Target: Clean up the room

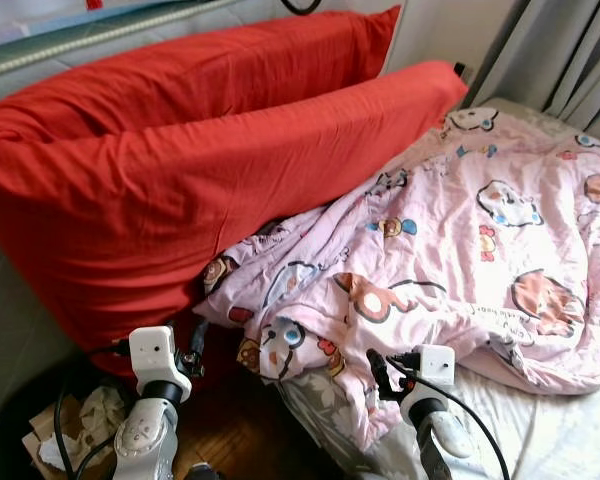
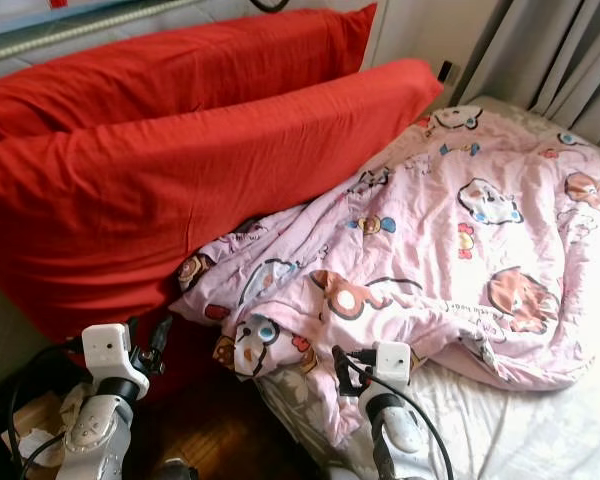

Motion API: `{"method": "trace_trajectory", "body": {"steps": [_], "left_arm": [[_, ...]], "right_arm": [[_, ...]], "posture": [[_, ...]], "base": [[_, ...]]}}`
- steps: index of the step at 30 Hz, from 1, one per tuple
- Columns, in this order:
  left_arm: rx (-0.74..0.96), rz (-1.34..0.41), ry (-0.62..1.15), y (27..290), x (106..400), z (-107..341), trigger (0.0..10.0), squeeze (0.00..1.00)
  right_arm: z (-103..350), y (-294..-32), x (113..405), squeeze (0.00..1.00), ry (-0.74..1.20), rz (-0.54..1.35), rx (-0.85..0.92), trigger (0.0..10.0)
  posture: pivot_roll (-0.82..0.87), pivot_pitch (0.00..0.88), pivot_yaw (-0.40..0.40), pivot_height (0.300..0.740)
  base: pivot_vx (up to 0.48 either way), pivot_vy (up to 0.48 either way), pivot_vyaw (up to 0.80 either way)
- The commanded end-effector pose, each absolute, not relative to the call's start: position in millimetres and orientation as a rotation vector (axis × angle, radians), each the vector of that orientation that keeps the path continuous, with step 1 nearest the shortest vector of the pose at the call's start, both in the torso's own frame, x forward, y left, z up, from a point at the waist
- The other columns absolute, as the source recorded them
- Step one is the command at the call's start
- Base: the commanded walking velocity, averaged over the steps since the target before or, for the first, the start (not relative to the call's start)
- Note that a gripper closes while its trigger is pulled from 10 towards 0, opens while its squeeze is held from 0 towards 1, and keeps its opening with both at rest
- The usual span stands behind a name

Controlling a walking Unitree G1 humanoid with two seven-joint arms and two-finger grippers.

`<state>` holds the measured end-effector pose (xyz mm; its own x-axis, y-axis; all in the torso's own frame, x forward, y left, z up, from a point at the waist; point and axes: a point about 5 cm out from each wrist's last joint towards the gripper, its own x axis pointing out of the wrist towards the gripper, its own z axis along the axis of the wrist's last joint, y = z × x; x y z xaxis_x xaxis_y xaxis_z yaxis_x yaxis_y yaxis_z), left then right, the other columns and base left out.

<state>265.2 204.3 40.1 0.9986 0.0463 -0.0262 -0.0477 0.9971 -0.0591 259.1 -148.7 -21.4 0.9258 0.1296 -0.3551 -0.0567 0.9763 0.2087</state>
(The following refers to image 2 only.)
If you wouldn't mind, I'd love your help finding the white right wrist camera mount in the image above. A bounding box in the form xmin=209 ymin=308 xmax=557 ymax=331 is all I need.
xmin=365 ymin=341 xmax=416 ymax=396

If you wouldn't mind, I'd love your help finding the brown cardboard piece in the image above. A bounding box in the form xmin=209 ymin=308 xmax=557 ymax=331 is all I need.
xmin=5 ymin=390 xmax=81 ymax=471

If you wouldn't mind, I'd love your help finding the grey robot left leg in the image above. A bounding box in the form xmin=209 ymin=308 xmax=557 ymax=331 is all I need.
xmin=152 ymin=458 xmax=191 ymax=480

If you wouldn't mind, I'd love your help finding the grey pleated curtain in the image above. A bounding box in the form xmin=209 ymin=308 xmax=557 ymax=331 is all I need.
xmin=450 ymin=0 xmax=600 ymax=156

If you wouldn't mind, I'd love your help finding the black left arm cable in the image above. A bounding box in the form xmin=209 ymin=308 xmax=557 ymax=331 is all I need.
xmin=2 ymin=338 xmax=86 ymax=480

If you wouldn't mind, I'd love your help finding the large red cushion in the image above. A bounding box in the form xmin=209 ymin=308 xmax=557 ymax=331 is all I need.
xmin=0 ymin=58 xmax=444 ymax=341
xmin=0 ymin=3 xmax=379 ymax=141

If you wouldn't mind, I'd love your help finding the pink cartoon print blanket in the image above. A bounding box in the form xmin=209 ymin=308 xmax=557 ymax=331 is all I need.
xmin=170 ymin=103 xmax=600 ymax=441

